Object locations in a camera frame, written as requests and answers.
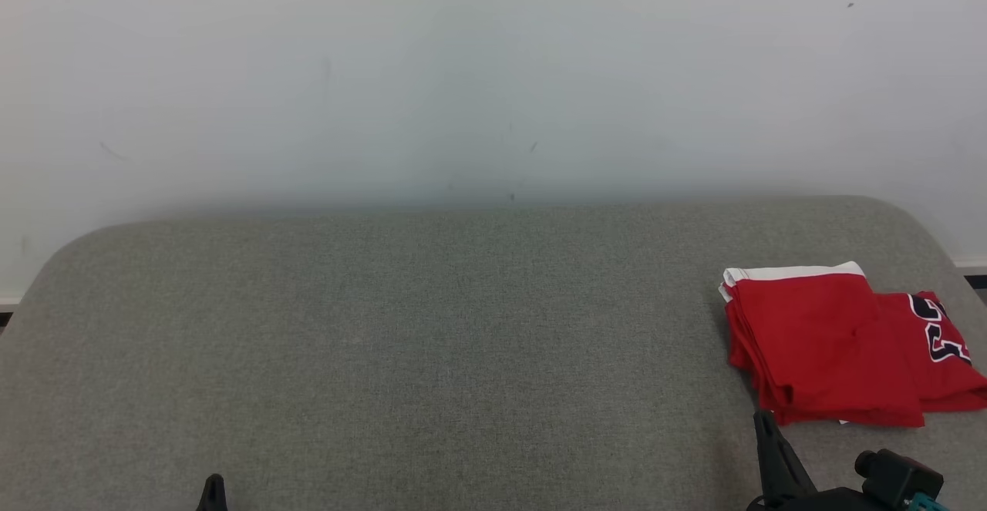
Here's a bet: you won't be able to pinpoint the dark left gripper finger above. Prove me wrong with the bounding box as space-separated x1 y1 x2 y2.
195 474 229 511

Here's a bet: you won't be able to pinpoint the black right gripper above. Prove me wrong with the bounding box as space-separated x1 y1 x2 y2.
745 409 889 511

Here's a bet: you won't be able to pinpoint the red shorts with white trim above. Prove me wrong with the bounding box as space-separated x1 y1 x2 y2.
719 261 926 429

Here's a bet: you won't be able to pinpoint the red and white jersey shirt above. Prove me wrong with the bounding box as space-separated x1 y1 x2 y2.
875 290 987 413

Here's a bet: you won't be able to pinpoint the grey fabric sofa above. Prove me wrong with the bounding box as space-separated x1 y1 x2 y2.
0 195 987 511

